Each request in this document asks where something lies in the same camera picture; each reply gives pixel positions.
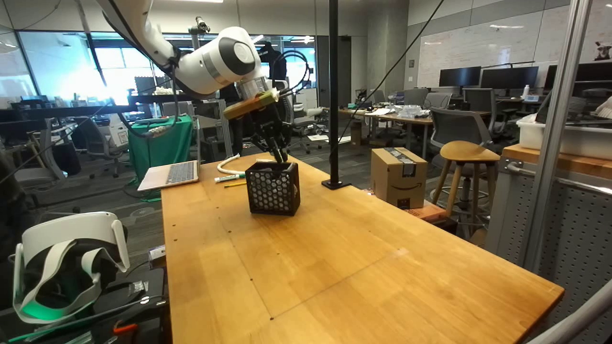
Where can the black perforated box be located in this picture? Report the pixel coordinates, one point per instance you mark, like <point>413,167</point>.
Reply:
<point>271,188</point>

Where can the green cloth covered table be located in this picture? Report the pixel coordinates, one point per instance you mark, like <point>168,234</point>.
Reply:
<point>158,142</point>

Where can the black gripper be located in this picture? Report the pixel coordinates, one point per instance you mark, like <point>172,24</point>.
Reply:
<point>269,133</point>

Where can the cardboard box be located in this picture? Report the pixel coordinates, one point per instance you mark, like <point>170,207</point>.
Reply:
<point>397,176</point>

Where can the wooden stool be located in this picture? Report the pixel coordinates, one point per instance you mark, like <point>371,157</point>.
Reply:
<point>468,163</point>

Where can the silver laptop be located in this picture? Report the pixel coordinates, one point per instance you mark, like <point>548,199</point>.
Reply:
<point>168,176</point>

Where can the grey office chair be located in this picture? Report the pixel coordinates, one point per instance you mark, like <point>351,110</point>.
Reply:
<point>455,125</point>

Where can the wrist camera mount plate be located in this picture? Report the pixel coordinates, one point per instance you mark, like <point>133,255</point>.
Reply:
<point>242,108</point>

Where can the black vertical pole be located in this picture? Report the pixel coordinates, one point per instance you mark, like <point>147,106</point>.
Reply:
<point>332,180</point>

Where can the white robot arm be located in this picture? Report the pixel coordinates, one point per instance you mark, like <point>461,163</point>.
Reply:
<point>227,60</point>

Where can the black computer monitor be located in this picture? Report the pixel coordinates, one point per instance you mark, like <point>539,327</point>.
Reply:
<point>459,77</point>

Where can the white VR headset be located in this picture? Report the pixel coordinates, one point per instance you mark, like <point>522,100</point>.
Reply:
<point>63,264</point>

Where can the silver aluminium frame post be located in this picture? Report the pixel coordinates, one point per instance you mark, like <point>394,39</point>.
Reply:
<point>545,173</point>

